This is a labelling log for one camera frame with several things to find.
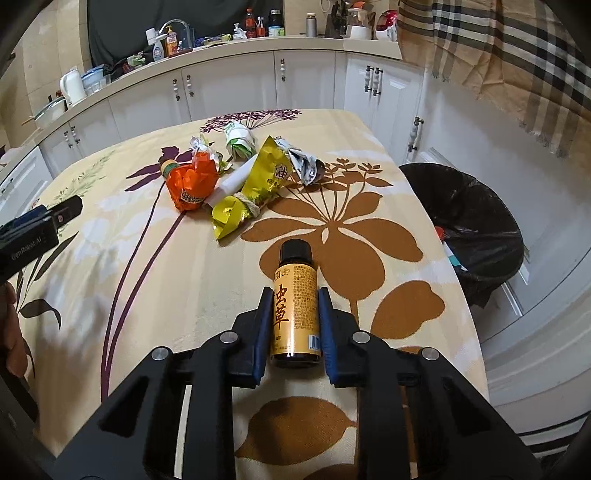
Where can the white pot with glass lid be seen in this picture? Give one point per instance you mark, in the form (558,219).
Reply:
(50,113)

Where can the white blender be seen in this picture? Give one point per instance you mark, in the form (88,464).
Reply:
(358,27)

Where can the teal and white sachet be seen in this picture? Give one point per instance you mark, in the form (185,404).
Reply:
(452,258)

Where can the orange dish soap bottle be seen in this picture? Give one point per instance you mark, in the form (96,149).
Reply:
(171,44)

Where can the white pump bottle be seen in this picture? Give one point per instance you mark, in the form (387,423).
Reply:
(239,33)

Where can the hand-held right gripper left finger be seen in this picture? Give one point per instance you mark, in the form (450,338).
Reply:
(261,337)

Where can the dark bottle with red cap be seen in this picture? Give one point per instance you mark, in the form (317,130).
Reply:
(250,25)

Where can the silver wrapper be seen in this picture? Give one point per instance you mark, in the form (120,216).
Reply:
(203,145)

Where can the chrome faucet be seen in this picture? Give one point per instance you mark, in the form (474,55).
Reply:
(178,23)

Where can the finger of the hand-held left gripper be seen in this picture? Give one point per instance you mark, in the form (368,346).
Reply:
(64,210)

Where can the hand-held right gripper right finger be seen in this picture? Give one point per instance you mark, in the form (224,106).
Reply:
(330,341)

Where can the brown bottle with yellow label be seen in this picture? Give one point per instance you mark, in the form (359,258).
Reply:
(295,300)

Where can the white paper strip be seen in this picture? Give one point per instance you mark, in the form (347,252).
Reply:
(231,182)

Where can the grey printed wrapper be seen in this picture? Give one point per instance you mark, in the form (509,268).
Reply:
(304,164)

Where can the person's left hand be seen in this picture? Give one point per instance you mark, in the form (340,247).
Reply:
(11,332)

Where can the white electric kettle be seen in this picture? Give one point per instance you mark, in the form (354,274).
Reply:
(73,87)

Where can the green and yellow packet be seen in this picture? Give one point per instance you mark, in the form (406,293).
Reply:
(217,40)

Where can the floral tablecloth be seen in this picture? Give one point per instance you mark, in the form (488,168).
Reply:
(138,277)

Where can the red spray bottle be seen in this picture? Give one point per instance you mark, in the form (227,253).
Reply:
(260,28)

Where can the yellow snack wrapper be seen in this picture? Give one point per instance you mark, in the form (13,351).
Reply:
(263,180)

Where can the white detergent bottle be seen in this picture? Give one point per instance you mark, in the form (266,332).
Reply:
(156,48)

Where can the trash bin with black bag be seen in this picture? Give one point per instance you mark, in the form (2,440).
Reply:
(475,203)

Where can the black knife block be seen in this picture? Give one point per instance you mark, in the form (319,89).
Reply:
(334,25)

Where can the steel bottle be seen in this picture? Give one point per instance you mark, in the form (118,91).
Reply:
(312,25)

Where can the white kitchen base cabinets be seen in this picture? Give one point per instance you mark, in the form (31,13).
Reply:
(231,87)

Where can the red rice cooker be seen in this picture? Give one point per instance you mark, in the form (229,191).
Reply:
(385,25)

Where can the red plastic bag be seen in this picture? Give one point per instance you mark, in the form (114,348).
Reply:
(441,232)

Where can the clear container with blue lid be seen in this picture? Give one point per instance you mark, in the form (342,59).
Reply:
(96,81)

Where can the orange plastic bag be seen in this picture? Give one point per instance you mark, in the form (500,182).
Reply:
(191,184)

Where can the plaid beige cloth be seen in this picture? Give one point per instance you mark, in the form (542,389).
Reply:
(508,46)

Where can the green and white packet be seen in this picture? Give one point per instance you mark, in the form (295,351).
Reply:
(238,141)

